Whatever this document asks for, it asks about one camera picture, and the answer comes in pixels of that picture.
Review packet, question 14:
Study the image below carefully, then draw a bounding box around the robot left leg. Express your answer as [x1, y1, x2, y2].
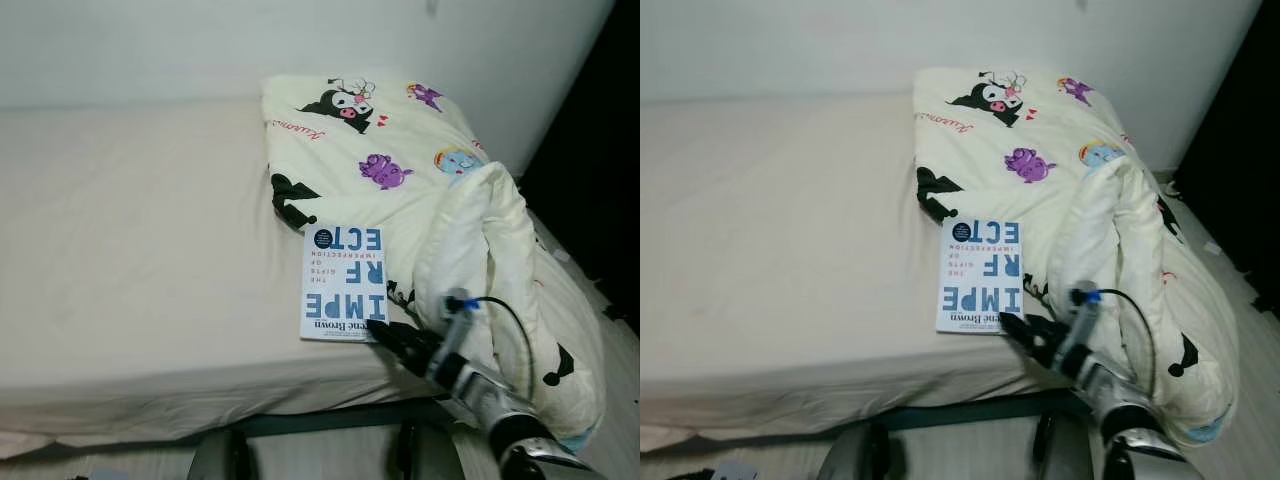
[818, 420, 906, 480]
[188, 428, 261, 480]

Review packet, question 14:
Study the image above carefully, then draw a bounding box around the white book with blue letters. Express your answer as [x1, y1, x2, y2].
[300, 224, 389, 343]
[936, 218, 1023, 336]

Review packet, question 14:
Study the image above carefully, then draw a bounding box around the mattress with beige sheet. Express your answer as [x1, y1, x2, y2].
[640, 92, 1251, 437]
[0, 95, 621, 446]

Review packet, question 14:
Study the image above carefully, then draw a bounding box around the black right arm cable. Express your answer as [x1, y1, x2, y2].
[1084, 288, 1161, 397]
[460, 293, 537, 403]

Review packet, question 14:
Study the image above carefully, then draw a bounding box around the cream cartoon print blanket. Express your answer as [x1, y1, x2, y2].
[912, 65, 1241, 448]
[262, 72, 609, 451]

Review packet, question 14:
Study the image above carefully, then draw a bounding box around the robot right leg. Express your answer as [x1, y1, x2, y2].
[388, 420, 461, 480]
[1030, 412, 1097, 480]

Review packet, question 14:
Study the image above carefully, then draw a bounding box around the robot leg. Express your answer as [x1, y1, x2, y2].
[818, 420, 906, 480]
[388, 420, 461, 480]
[1030, 412, 1097, 480]
[188, 428, 261, 480]

